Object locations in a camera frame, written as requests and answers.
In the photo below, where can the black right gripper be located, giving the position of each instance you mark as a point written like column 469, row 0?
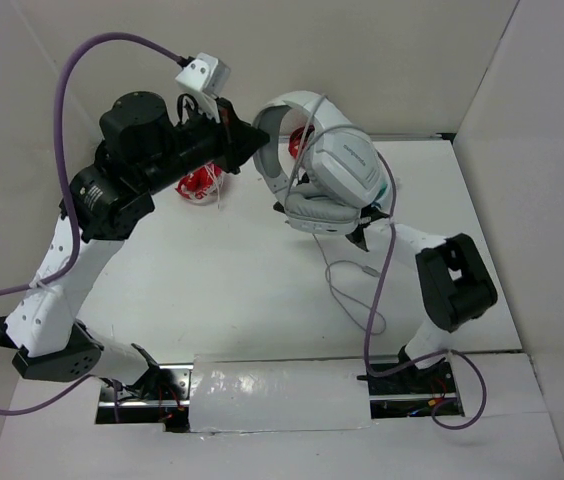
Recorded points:
column 280, row 207

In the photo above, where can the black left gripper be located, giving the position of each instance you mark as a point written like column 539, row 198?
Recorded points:
column 236, row 140

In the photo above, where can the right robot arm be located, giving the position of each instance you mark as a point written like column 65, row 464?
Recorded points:
column 455, row 284

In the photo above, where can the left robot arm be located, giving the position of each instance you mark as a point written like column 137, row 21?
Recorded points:
column 49, row 340

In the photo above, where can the red black headphones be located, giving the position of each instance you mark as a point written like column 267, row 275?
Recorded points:
column 298, row 140

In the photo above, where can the white foil cover plate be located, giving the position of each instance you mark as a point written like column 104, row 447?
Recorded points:
column 278, row 396

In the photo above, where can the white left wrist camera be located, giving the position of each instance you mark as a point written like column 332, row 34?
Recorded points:
column 204, row 78

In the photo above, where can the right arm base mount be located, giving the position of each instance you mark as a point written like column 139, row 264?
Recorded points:
column 413, row 392

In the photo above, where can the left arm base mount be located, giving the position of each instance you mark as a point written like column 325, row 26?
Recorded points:
column 164, row 402

